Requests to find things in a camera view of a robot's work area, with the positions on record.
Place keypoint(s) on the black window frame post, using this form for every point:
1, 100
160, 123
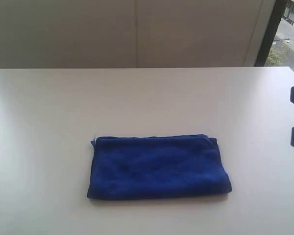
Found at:
272, 27

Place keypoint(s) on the blue microfiber cloth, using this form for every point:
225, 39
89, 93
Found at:
131, 168

